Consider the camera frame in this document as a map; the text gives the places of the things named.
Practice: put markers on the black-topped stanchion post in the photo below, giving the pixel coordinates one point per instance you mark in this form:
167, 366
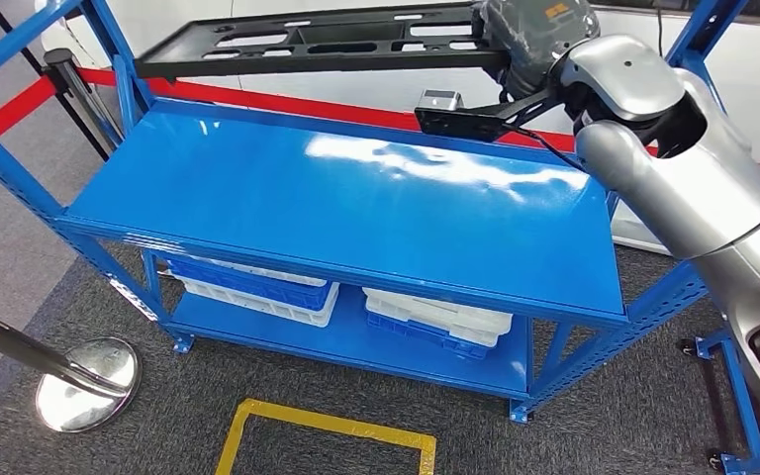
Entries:
75, 85

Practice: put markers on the yellow floor tape square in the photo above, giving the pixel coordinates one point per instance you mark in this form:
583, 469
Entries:
232, 439

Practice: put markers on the blue metal shelf rack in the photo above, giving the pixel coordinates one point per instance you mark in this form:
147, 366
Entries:
321, 210

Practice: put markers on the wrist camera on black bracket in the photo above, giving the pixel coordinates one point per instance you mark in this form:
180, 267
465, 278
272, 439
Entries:
458, 121

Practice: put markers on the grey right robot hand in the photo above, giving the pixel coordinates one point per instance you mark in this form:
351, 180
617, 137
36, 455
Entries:
531, 33

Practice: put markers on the chrome stanchion post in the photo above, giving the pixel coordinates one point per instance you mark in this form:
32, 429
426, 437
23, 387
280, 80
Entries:
91, 383

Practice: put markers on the red barrier belt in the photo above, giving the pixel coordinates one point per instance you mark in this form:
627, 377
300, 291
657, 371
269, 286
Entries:
13, 108
288, 105

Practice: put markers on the blue plastic crate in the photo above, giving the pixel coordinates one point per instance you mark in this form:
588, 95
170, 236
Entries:
413, 334
255, 293

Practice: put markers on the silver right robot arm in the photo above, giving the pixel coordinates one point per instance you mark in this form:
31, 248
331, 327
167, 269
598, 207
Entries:
681, 183

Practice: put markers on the small blue wheeled rack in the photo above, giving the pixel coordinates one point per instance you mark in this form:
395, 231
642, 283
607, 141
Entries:
744, 406

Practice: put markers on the long black plastic part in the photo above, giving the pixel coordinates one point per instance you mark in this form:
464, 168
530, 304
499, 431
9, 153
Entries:
183, 59

